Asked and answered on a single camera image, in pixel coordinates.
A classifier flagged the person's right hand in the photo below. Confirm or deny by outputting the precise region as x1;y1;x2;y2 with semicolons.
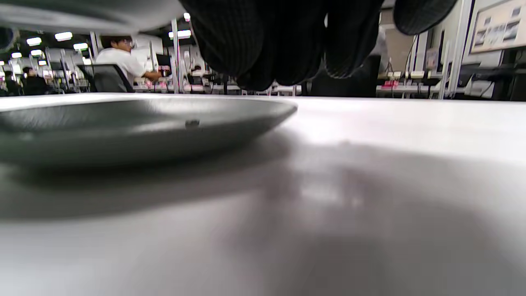
179;0;459;92

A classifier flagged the person's left hand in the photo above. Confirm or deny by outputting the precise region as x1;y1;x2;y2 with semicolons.
0;27;20;52

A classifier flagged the grey ceramic plate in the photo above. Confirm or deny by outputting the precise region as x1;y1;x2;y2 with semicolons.
0;0;185;34
0;97;298;169

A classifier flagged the row of ceiling lights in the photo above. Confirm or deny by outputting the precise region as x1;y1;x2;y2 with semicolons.
0;12;193;66

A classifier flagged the dark mesh desk chair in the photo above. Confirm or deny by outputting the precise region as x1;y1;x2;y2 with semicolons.
78;64;134;93

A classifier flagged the white metal post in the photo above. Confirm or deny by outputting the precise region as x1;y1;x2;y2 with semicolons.
438;0;473;99

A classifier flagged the framed wall picture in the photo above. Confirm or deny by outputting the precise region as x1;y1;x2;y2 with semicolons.
470;0;526;54

